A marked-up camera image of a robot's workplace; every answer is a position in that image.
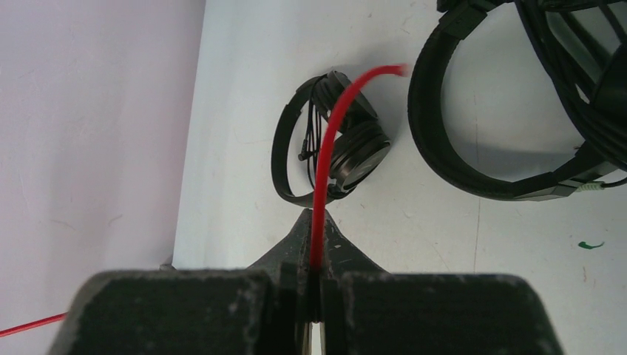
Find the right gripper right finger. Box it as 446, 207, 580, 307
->
321, 216, 563, 354

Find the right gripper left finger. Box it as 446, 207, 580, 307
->
50, 209, 312, 354

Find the small headphones black cable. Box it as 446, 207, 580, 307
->
297, 95, 327, 189

